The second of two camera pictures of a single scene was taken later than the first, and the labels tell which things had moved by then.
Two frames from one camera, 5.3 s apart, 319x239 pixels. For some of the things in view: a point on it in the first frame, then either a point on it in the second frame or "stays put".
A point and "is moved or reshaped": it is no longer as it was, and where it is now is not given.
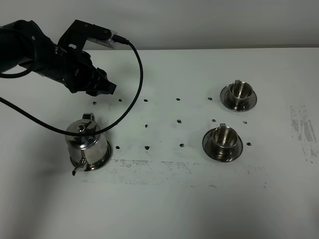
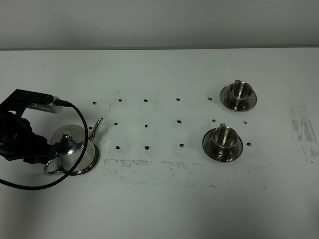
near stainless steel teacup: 225,139 stays put
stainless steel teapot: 90,151 is moved or reshaped
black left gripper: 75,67 -> 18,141
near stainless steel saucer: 209,148 stays put
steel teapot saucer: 98,166 -> 93,165
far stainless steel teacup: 240,93 stays put
